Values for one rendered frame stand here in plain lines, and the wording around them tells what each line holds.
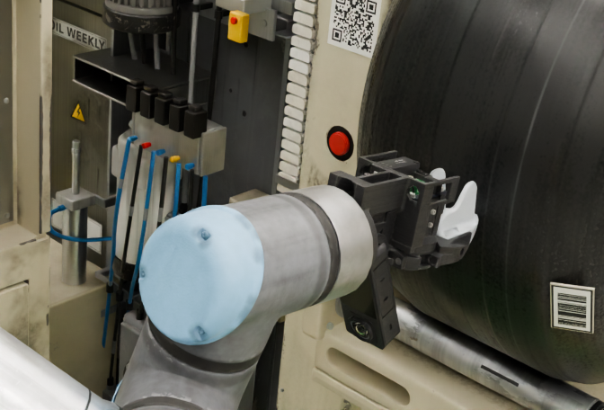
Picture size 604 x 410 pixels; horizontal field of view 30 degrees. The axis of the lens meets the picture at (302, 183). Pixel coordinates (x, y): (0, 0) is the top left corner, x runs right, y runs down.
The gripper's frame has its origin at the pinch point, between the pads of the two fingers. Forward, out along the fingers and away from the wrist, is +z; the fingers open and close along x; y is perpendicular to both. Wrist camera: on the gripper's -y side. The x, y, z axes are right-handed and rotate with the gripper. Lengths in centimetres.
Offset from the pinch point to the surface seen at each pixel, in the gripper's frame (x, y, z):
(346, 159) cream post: 31.1, -7.0, 22.6
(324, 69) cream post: 36.2, 3.4, 21.1
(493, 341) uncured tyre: -0.6, -15.0, 10.9
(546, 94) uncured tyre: -4.6, 14.0, 1.0
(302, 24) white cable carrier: 41.7, 7.7, 22.0
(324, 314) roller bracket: 23.5, -23.4, 13.9
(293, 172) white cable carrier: 40.4, -12.2, 24.0
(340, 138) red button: 32.0, -4.4, 21.6
